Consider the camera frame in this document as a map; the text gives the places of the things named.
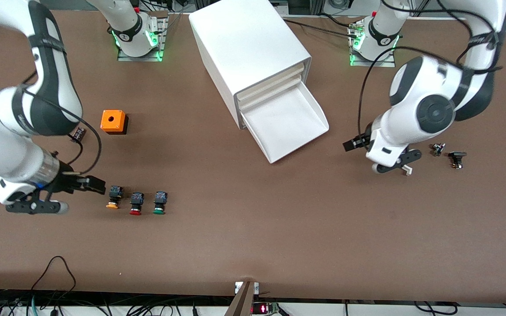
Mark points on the white drawer cabinet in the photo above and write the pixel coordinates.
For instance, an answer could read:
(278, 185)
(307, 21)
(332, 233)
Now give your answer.
(244, 44)

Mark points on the small black silver component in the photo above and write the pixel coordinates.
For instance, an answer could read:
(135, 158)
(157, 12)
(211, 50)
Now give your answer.
(437, 149)

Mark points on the white curved hook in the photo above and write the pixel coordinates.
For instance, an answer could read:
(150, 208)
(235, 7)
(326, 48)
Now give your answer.
(407, 170)

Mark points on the white plastic drawer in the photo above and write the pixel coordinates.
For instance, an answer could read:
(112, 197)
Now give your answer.
(286, 127)
(262, 95)
(270, 80)

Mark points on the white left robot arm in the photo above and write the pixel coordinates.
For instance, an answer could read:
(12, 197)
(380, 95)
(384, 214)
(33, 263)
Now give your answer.
(428, 87)

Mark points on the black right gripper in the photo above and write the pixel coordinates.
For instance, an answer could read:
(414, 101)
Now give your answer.
(67, 180)

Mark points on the grey metal bracket post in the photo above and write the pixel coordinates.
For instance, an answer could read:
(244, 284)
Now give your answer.
(242, 300)

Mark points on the small black switch component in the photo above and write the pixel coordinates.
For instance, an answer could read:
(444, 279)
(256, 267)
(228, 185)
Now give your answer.
(457, 159)

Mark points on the small device with red display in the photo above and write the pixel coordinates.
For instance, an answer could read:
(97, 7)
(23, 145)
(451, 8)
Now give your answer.
(264, 308)

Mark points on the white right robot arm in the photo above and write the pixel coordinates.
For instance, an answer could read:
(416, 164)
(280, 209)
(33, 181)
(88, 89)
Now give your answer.
(55, 87)

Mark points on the yellow mushroom push button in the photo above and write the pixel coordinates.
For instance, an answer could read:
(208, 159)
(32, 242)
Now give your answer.
(114, 195)

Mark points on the red mushroom push button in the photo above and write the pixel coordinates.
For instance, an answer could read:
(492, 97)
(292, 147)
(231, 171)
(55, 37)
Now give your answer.
(136, 202)

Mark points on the green mushroom push button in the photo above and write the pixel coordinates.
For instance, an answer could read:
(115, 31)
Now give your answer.
(160, 202)

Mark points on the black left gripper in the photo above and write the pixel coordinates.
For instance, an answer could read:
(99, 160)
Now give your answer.
(364, 138)

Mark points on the orange button enclosure box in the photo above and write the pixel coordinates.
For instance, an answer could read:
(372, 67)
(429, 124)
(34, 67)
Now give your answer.
(111, 120)

